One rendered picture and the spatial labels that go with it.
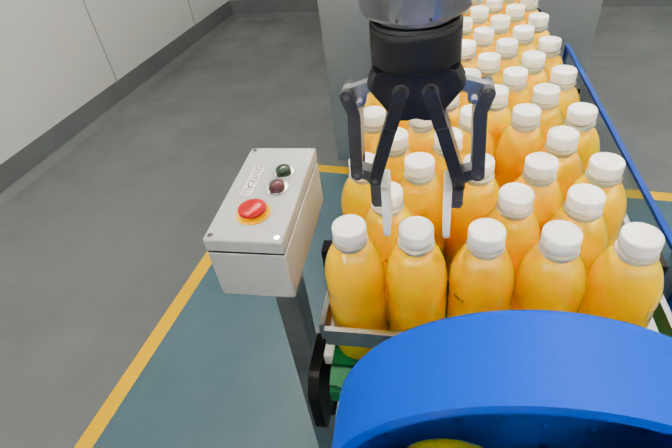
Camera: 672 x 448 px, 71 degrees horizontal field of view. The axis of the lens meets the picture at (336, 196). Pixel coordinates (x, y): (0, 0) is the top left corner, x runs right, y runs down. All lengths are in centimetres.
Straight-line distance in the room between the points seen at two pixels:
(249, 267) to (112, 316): 161
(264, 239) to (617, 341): 38
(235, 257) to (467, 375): 37
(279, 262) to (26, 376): 169
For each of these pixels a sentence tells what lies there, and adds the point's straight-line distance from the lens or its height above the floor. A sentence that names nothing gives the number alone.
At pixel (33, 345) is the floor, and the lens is 228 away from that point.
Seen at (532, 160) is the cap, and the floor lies 112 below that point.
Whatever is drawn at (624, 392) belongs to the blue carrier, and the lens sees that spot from 30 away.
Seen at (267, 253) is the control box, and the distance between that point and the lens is 58.
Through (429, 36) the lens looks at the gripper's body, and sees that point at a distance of 38.
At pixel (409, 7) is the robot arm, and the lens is 37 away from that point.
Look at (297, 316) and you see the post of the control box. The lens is 80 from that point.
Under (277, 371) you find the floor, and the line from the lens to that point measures 177.
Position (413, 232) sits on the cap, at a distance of 52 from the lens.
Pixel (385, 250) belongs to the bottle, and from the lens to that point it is 60.
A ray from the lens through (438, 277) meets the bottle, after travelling 55.
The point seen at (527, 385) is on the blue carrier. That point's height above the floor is 123.
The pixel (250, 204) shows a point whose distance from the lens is 60.
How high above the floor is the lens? 147
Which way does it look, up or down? 38 degrees down
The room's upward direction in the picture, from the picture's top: 8 degrees counter-clockwise
